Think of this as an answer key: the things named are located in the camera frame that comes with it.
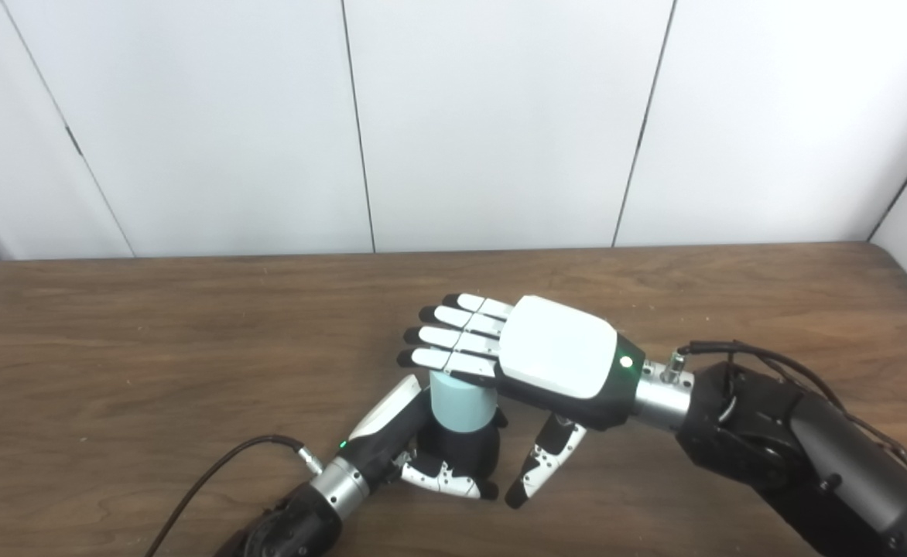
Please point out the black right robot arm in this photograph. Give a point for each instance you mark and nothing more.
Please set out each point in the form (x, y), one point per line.
(794, 449)

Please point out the black funnel-shaped nozzle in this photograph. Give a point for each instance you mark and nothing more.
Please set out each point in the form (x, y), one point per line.
(461, 452)

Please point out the white and black left hand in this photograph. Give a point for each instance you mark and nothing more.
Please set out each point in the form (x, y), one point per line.
(388, 422)

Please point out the white and black right hand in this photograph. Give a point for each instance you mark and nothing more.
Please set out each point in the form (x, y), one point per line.
(562, 348)

